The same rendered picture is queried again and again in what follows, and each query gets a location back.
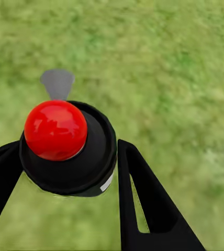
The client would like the insectifuge atomizer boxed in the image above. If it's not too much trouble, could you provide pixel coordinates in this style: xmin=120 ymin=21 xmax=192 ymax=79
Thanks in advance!
xmin=19 ymin=69 xmax=118 ymax=197

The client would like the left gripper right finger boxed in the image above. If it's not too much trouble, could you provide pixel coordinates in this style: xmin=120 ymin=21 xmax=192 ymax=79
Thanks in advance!
xmin=117 ymin=140 xmax=206 ymax=251

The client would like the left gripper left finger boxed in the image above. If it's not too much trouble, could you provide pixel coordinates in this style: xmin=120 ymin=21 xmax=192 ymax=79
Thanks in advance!
xmin=0 ymin=141 xmax=23 ymax=215

